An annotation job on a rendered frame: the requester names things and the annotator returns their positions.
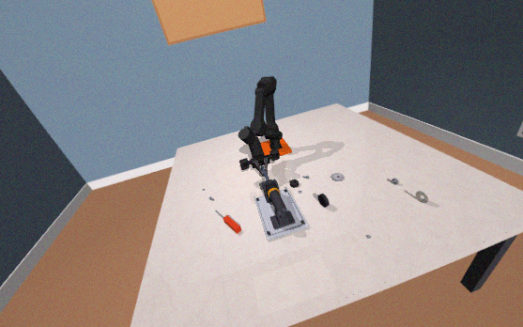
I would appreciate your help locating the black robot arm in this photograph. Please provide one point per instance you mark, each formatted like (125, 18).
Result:
(263, 101)

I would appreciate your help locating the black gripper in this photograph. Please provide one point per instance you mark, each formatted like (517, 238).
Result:
(258, 156)

